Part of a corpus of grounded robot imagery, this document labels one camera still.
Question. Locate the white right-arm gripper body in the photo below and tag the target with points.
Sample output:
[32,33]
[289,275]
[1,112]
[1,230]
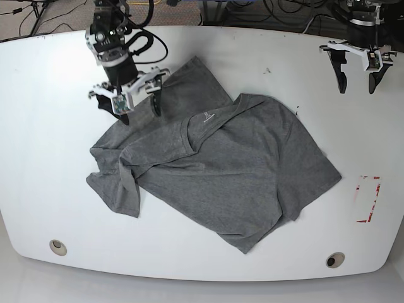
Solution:
[122,96]

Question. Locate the white left-arm gripper body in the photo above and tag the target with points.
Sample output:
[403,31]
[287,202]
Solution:
[373,59]

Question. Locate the grey t-shirt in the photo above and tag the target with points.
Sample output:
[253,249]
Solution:
[240,167]

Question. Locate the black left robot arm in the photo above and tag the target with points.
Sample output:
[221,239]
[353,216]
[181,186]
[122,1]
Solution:
[363,20]

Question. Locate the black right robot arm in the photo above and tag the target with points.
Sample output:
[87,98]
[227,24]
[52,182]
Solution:
[115,40]

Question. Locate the red tape marking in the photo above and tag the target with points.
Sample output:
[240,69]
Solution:
[365,199]

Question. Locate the black tripod stand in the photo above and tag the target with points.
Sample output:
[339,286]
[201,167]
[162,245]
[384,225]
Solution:
[38,9]

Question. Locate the left table grommet hole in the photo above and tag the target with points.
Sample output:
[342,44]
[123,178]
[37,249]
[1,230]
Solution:
[58,248]

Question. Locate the table grommet hole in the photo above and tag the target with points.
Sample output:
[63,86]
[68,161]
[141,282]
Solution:
[335,260]
[58,248]

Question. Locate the right table grommet hole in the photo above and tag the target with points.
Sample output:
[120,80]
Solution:
[335,260]

